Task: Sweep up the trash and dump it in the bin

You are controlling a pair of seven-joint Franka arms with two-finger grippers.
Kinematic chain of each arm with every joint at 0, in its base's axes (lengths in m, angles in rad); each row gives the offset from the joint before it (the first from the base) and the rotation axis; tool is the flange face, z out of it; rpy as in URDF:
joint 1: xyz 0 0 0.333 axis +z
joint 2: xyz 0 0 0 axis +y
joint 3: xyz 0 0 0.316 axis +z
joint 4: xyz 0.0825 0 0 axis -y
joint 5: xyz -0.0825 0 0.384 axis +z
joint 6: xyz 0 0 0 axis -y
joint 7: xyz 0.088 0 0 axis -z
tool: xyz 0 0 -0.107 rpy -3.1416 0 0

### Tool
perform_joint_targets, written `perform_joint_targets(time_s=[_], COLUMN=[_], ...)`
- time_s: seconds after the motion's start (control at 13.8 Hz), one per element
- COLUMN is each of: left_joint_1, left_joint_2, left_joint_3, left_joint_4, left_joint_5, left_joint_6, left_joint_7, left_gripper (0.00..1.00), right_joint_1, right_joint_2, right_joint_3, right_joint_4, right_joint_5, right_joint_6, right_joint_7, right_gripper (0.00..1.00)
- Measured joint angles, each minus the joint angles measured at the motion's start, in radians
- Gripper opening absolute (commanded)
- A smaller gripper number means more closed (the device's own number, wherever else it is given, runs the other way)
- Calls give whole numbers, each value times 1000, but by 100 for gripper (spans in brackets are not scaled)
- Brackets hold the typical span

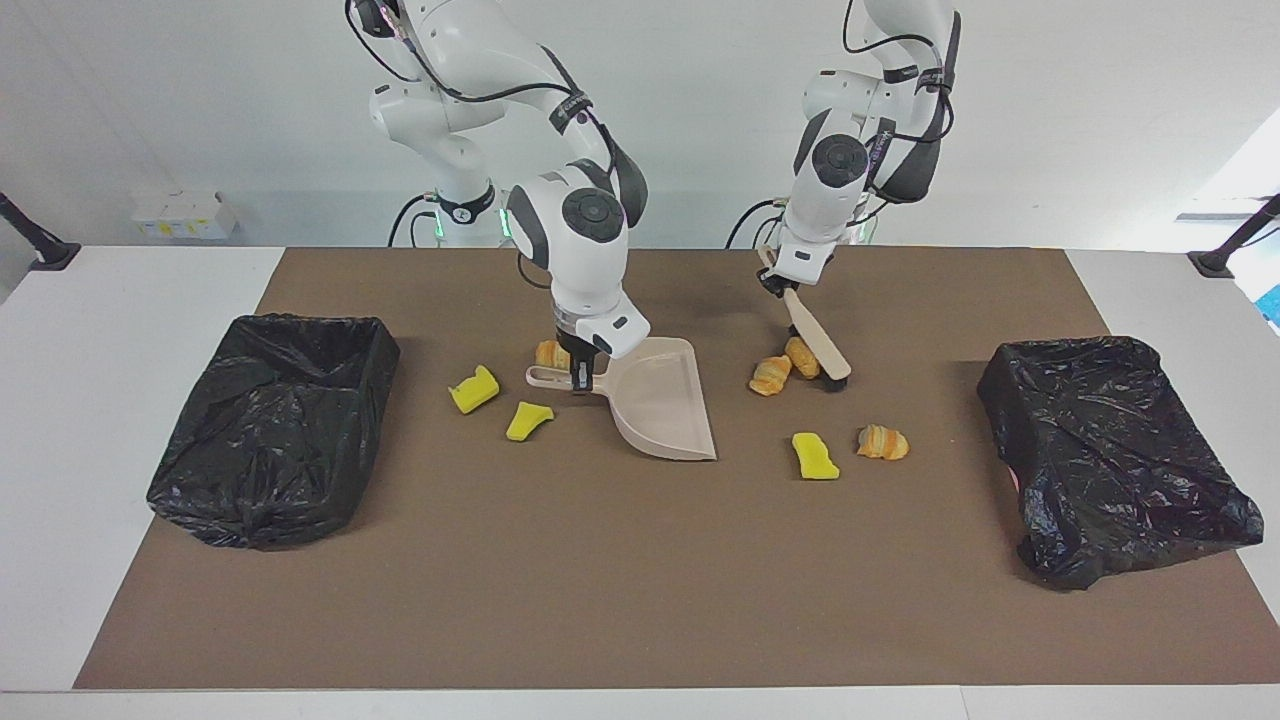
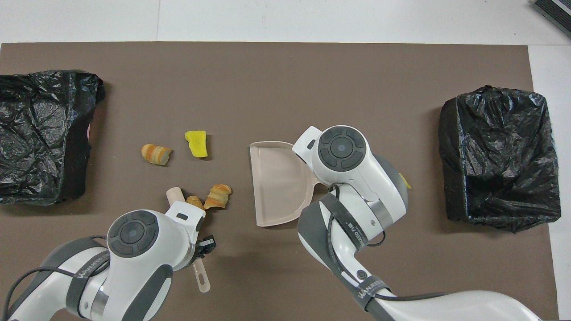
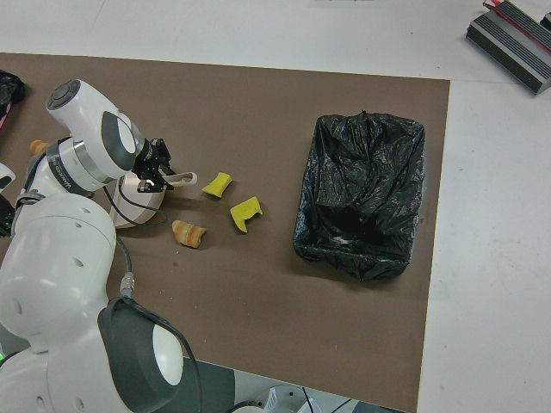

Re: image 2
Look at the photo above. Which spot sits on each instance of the beige brush with black bristles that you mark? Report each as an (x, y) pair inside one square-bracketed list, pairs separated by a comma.
[(201, 278)]

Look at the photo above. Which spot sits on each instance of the brown bread roll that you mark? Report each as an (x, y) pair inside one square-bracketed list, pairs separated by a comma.
[(195, 202)]

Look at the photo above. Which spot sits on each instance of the pale striped croissant piece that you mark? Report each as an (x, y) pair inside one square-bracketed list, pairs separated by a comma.
[(218, 196)]

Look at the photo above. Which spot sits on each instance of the beige plastic dustpan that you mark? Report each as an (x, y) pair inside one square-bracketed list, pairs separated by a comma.
[(276, 187)]

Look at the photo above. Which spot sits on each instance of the yellow sponge with green back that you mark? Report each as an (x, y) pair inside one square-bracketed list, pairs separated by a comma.
[(196, 143)]

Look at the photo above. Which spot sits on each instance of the orange striped croissant piece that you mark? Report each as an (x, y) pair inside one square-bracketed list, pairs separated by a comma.
[(156, 154)]

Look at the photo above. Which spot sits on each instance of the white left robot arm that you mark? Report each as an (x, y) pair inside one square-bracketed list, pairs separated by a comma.
[(147, 267)]

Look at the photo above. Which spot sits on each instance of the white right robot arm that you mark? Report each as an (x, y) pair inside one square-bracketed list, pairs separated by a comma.
[(379, 187)]

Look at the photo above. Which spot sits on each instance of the black bag lined bin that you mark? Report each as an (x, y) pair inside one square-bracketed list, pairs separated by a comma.
[(490, 125), (35, 102)]

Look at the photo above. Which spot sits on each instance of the brown table mat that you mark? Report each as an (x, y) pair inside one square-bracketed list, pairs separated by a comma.
[(178, 67)]

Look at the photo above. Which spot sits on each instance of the notched yellow sponge scrap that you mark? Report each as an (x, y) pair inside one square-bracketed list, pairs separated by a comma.
[(406, 182)]

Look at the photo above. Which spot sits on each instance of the dark ribbed panel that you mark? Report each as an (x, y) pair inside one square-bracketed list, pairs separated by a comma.
[(557, 11)]

